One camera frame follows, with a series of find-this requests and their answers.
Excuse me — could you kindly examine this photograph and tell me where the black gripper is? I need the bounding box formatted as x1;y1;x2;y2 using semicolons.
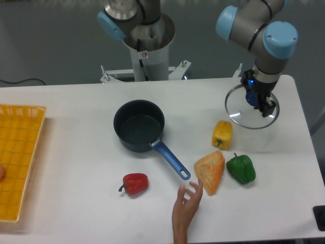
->
241;70;277;117

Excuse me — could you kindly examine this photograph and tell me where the yellow woven basket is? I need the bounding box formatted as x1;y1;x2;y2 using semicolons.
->
1;104;47;223

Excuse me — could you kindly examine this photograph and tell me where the triangular bread pastry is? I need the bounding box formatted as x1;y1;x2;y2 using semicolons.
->
194;151;225;196

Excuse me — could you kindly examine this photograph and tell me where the glass lid blue knob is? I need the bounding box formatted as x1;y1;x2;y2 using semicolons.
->
224;84;280;130

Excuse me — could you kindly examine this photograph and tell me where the black device at table edge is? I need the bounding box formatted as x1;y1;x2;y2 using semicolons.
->
313;205;325;231

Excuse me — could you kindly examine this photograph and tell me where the dark saucepan blue handle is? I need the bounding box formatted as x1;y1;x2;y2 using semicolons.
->
113;100;191;180

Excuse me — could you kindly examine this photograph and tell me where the yellow bell pepper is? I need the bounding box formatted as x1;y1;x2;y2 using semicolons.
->
212;120;233;150

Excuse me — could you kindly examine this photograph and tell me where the person's hand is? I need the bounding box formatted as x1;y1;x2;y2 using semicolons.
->
172;179;203;243

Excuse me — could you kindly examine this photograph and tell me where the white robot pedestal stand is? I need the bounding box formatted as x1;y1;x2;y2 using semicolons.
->
97;12;191;81

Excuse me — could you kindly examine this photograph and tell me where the black floor cable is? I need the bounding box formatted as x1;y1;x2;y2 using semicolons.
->
0;78;47;85

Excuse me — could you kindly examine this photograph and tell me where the green bell pepper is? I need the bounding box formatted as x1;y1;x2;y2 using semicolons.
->
226;153;256;185

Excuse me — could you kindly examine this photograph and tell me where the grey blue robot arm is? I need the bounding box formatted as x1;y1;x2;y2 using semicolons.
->
97;1;298;117

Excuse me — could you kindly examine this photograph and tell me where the red bell pepper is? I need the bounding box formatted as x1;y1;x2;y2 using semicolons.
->
118;173;149;195

